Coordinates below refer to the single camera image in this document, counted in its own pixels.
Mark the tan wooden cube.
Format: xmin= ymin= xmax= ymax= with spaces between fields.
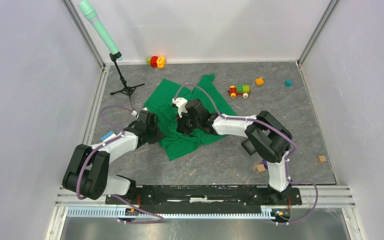
xmin=255 ymin=164 xmax=266 ymax=173

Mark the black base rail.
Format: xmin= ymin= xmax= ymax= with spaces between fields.
xmin=124 ymin=184 xmax=303 ymax=214

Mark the red green orange ring toy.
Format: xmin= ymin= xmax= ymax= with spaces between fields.
xmin=146 ymin=55 xmax=166 ymax=69

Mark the teal cube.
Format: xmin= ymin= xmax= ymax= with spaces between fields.
xmin=284 ymin=79 xmax=292 ymax=87

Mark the mint green microphone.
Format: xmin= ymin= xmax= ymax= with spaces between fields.
xmin=78 ymin=0 xmax=123 ymax=62

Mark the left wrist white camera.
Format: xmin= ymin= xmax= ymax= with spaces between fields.
xmin=131 ymin=107 xmax=148 ymax=118

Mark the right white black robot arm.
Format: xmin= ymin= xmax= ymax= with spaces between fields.
xmin=172 ymin=97 xmax=296 ymax=204

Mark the wrist white camera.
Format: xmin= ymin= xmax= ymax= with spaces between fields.
xmin=172 ymin=97 xmax=188 ymax=118
xmin=131 ymin=107 xmax=148 ymax=118

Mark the purple cube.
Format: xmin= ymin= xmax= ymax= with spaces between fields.
xmin=261 ymin=159 xmax=268 ymax=169

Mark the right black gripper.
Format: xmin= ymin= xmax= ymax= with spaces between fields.
xmin=175 ymin=109 xmax=201 ymax=136

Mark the brown wooden cube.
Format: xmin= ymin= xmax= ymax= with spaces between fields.
xmin=317 ymin=155 xmax=327 ymax=163

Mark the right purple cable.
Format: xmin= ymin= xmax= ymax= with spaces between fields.
xmin=173 ymin=83 xmax=319 ymax=226

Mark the orange toy brick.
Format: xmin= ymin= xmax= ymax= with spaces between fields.
xmin=254 ymin=77 xmax=264 ymax=86

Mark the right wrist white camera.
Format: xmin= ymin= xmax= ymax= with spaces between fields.
xmin=172 ymin=97 xmax=188 ymax=118

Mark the blue white block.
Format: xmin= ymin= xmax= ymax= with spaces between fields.
xmin=101 ymin=131 xmax=116 ymax=142

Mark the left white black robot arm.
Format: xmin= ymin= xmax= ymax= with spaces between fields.
xmin=62 ymin=110 xmax=163 ymax=204

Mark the colourful toy brick train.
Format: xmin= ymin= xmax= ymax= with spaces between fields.
xmin=227 ymin=85 xmax=251 ymax=98

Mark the black tripod stand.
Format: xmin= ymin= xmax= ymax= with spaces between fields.
xmin=109 ymin=52 xmax=145 ymax=110

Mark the green t-shirt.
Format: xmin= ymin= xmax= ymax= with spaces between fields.
xmin=144 ymin=74 xmax=236 ymax=161

